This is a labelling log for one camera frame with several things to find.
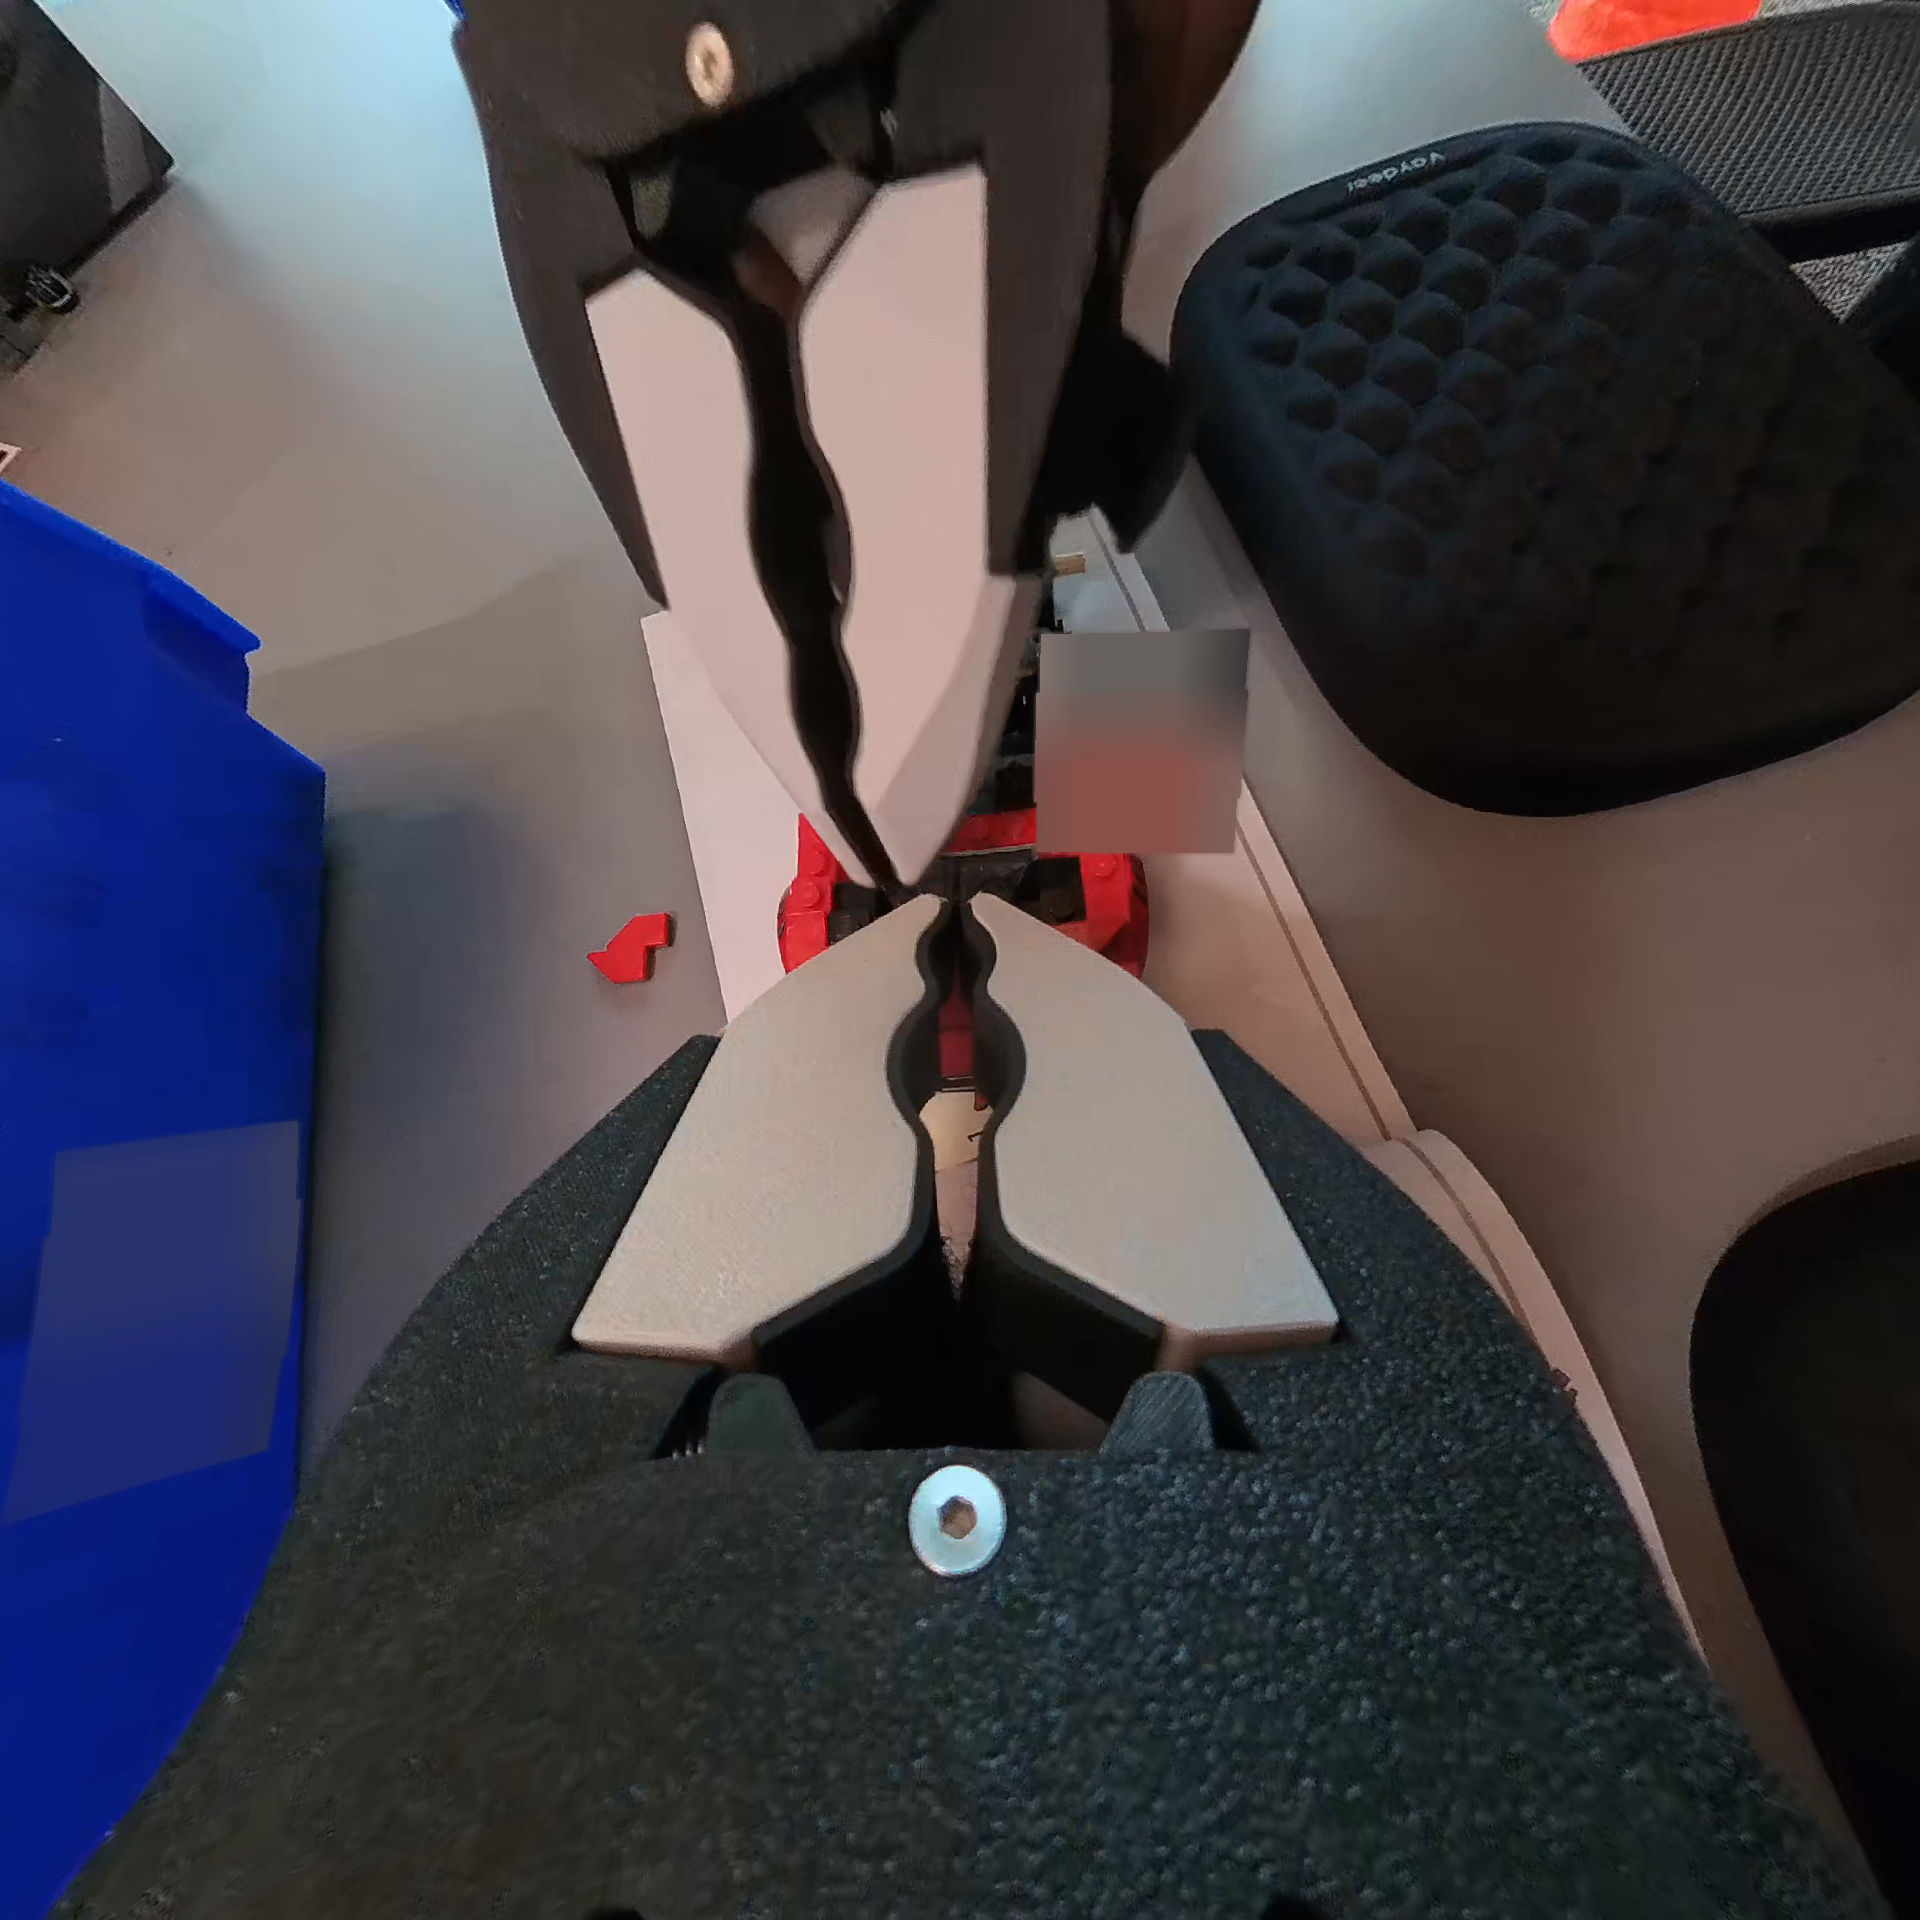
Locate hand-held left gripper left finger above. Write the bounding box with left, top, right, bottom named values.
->
left=571, top=895, right=964, bottom=1420

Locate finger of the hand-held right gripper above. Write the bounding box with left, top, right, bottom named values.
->
left=792, top=159, right=1047, bottom=888
left=586, top=259, right=910, bottom=888

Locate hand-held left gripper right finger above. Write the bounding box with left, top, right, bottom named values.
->
left=964, top=891, right=1345, bottom=1423

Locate red lego car body section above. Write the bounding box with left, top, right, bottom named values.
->
left=777, top=808, right=1150, bottom=1039

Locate blue plastic bin with divider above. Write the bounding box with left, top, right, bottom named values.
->
left=0, top=479, right=328, bottom=1920

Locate person's right hand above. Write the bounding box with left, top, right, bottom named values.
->
left=1113, top=0, right=1265, bottom=200

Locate white instruction booklet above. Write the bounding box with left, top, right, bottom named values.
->
left=641, top=509, right=1713, bottom=1660

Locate orange traffic cone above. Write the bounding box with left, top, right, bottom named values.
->
left=1551, top=0, right=1772, bottom=64

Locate black mesh chair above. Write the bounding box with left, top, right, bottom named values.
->
left=1575, top=0, right=1920, bottom=325

